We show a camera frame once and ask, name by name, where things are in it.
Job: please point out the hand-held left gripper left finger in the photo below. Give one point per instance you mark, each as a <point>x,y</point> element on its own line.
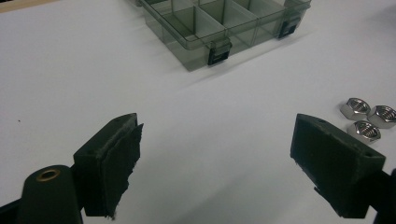
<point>106,168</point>

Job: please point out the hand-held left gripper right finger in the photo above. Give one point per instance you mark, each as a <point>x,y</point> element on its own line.
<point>333,161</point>

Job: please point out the silver hex nut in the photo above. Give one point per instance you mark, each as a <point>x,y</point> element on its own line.
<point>364,132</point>
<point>356,108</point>
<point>383,116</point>

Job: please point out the clear plastic compartment box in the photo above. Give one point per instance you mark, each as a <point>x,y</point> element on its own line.
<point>218,28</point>

